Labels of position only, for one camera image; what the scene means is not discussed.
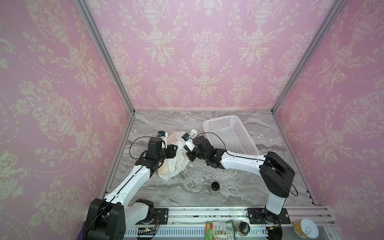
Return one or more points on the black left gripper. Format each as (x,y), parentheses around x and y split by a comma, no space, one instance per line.
(171,151)

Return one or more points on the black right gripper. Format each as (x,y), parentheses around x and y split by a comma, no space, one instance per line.
(191,153)

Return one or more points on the white plastic bag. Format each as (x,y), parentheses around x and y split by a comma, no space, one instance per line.
(173,166)

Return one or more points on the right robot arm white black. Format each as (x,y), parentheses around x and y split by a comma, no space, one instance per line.
(277,175)

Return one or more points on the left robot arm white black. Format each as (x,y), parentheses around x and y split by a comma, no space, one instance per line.
(126,192)

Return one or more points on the white perforated plastic basket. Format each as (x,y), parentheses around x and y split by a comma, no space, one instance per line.
(228,132)

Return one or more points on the small black cylinder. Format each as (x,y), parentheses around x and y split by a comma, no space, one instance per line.
(215,187)

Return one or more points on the green snack packet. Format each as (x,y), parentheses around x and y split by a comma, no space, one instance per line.
(220,230)

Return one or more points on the dark lidded jar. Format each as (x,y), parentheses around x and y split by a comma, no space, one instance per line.
(242,228)

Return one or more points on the yellow tin can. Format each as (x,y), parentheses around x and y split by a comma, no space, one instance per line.
(306,229)

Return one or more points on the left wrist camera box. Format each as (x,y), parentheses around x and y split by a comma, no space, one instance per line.
(162,134)

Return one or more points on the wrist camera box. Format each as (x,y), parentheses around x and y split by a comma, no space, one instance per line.
(188,142)
(162,134)

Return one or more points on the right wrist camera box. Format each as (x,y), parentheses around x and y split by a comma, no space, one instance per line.
(188,142)

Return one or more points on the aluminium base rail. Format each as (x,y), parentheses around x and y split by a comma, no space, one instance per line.
(141,222)

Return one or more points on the silver left corner post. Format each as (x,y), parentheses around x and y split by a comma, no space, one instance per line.
(101,46)

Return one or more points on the silver corner post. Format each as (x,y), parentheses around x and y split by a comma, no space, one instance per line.
(321,32)
(101,46)

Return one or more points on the silver right corner post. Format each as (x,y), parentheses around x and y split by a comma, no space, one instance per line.
(321,32)

